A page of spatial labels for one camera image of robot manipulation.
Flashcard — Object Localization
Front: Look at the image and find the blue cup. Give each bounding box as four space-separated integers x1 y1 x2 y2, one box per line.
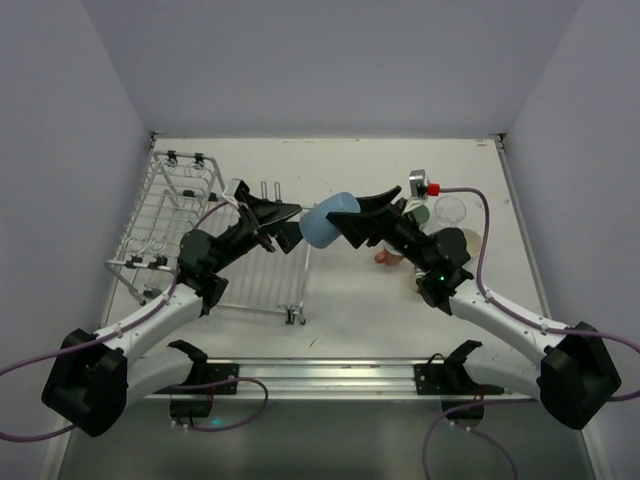
299 192 361 249

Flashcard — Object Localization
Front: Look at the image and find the light green cup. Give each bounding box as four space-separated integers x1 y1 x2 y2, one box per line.
407 204 431 228

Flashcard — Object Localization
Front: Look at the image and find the pink ceramic mug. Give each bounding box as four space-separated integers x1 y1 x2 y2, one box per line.
374 248 404 266

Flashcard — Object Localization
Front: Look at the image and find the beige brown cup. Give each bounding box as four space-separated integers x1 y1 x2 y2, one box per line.
412 269 425 293

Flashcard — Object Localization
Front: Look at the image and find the clear glass cup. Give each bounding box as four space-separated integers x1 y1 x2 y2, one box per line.
434 195 467 226

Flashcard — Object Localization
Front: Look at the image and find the white ceramic mug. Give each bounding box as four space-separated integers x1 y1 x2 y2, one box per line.
462 228 483 258

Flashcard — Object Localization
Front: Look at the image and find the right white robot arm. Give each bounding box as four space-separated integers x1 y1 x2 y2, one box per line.
326 188 621 430

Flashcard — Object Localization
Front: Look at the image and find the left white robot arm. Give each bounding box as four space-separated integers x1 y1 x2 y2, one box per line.
41 179 302 437

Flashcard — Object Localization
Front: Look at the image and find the left black control box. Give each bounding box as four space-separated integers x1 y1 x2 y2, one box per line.
169 399 213 422

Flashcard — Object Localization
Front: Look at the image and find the black control box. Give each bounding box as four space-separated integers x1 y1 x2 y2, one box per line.
440 400 485 428
169 399 213 422

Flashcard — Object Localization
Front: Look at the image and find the right black control box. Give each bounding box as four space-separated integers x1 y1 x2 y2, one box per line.
440 400 485 428

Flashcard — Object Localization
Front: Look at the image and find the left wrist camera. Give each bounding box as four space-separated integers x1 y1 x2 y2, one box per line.
222 178 250 208

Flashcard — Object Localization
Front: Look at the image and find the silver wire dish rack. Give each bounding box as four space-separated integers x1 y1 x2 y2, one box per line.
105 150 310 325

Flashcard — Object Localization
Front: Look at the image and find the aluminium mounting rail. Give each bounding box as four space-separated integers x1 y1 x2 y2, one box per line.
144 357 541 399

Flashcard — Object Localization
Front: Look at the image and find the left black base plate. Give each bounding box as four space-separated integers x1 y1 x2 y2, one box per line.
167 363 240 396

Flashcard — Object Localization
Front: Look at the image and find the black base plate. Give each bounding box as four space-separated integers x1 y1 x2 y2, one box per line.
167 363 240 396
413 340 505 396

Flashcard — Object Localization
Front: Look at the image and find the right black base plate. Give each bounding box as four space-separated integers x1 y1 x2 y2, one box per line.
413 340 505 396

